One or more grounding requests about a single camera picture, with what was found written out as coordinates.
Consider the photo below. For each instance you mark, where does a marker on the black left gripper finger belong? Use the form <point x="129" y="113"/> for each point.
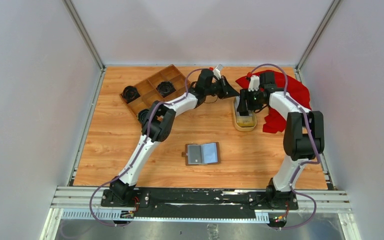
<point x="229" y="89"/>
<point x="223" y="95"/>

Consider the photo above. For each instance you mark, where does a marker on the brown wooden compartment tray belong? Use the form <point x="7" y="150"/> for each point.
<point x="163" y="86"/>

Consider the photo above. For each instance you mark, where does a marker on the brown leather card holder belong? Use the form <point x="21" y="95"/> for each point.
<point x="202" y="154"/>

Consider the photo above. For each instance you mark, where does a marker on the aluminium corner post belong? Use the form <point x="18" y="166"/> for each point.
<point x="327" y="17"/>
<point x="76" y="18"/>

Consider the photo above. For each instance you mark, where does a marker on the left aluminium corner post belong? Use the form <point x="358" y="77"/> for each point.
<point x="76" y="18"/>

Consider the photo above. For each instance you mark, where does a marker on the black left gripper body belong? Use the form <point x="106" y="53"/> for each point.
<point x="212" y="90"/>

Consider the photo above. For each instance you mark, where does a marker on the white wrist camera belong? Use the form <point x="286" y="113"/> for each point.
<point x="254" y="83"/>
<point x="217" y="71"/>

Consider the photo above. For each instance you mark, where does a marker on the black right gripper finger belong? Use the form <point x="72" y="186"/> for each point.
<point x="251" y="103"/>
<point x="242" y="108"/>

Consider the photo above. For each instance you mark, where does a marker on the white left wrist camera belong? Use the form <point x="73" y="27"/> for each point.
<point x="217" y="71"/>

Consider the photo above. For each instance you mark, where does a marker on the red cloth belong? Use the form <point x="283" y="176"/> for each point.
<point x="294" y="89"/>

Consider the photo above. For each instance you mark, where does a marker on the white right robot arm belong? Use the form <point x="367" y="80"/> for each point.
<point x="303" y="129"/>

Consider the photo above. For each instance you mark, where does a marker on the slotted cable duct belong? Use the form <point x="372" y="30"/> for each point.
<point x="120" y="215"/>

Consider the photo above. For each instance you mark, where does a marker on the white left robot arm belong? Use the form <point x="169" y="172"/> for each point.
<point x="158" y="123"/>

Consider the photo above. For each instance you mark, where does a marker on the aluminium table edge rail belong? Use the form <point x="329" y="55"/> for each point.
<point x="85" y="129"/>

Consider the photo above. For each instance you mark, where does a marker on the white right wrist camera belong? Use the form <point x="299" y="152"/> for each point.
<point x="254" y="83"/>

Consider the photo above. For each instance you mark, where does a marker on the right aluminium corner post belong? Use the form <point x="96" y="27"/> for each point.
<point x="327" y="17"/>

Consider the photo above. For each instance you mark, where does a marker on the beige oval tray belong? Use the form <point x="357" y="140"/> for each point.
<point x="243" y="123"/>

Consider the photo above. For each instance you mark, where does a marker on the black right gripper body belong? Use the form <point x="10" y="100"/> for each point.
<point x="257" y="94"/>

